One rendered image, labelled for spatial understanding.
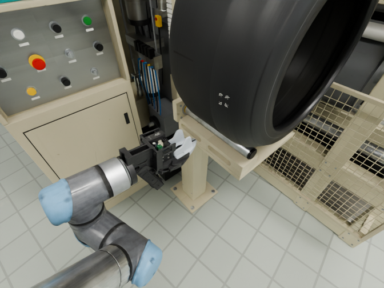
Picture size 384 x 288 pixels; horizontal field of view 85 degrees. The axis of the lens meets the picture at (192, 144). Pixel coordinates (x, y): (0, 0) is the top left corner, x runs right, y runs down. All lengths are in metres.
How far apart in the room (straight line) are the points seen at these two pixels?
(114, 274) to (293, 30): 0.50
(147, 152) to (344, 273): 1.49
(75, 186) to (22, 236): 1.48
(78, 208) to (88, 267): 0.11
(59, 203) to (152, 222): 1.19
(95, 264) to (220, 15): 0.47
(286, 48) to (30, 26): 0.85
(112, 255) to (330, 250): 1.50
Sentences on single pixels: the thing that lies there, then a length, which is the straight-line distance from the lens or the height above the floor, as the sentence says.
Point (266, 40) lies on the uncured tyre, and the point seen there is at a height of 1.30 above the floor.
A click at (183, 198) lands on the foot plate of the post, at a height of 0.01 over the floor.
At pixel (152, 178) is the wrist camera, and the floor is 1.00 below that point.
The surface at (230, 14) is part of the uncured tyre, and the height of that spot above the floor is 1.32.
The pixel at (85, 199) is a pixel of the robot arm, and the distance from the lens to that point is 0.44.
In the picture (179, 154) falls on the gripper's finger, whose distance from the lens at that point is 0.53.
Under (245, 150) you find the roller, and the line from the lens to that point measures 0.72.
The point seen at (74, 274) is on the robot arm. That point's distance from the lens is 0.38.
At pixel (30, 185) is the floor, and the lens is 2.14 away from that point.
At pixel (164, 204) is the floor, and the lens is 1.63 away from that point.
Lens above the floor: 1.43
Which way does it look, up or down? 46 degrees down
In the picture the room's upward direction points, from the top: straight up
